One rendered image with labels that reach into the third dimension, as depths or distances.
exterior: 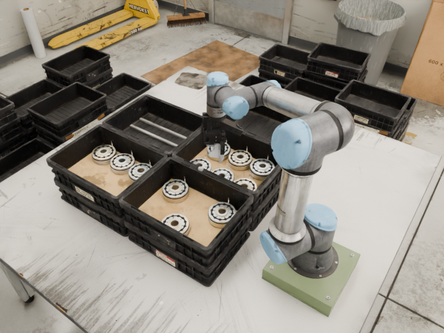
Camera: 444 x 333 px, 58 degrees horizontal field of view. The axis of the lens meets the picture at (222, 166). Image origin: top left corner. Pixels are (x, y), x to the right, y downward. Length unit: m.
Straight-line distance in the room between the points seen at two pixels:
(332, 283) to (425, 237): 1.41
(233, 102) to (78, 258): 0.84
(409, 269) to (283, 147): 1.72
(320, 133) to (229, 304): 0.72
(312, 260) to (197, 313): 0.43
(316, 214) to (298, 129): 0.44
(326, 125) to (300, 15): 3.60
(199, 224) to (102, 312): 0.44
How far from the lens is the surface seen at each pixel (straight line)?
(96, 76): 3.19
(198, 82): 2.54
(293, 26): 4.66
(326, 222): 1.35
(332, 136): 1.03
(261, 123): 1.98
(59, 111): 2.87
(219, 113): 1.44
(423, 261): 2.69
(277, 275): 1.47
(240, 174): 1.69
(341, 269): 1.53
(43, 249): 1.74
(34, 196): 1.96
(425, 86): 4.08
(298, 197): 1.14
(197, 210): 1.55
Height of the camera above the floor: 1.98
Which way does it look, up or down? 42 degrees down
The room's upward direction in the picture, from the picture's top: straight up
